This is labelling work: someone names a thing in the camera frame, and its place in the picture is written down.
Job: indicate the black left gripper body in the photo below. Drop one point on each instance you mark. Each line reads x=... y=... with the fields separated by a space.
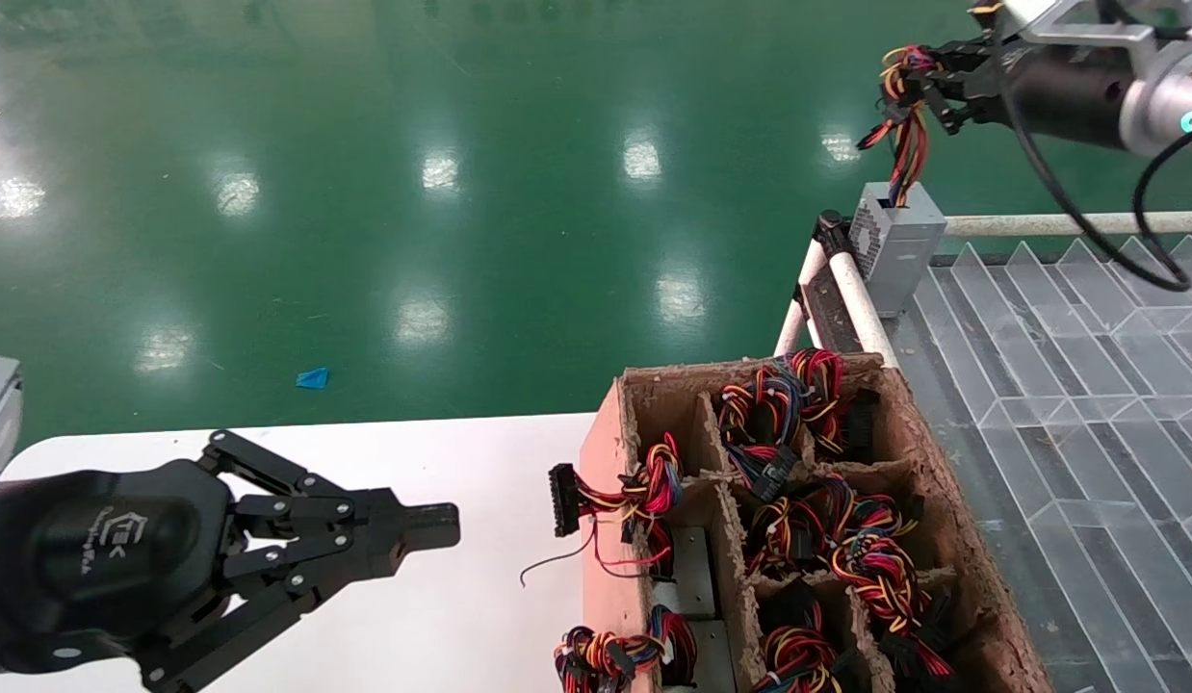
x=95 y=558

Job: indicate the brown cardboard divider box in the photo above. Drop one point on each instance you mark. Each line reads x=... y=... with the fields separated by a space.
x=615 y=587

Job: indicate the white pipe rack frame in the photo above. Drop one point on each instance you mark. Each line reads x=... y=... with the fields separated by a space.
x=1039 y=225

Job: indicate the blue scrap of plastic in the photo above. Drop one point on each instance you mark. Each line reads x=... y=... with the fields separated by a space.
x=313 y=379

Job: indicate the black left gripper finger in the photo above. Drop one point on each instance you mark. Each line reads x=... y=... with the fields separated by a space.
x=365 y=558
x=375 y=510

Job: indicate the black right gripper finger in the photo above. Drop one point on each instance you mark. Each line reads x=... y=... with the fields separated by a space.
x=967 y=58
x=962 y=108

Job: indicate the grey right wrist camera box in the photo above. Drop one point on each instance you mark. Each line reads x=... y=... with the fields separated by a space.
x=1087 y=24

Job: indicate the grey metal power supply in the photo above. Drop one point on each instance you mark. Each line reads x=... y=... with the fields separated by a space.
x=717 y=656
x=694 y=573

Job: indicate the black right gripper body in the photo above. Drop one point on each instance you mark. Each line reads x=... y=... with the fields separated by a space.
x=1058 y=91

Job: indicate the clear plastic divider tray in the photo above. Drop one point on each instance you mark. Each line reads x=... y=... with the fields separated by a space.
x=1087 y=433

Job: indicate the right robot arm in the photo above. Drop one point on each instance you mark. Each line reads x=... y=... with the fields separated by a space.
x=1169 y=96

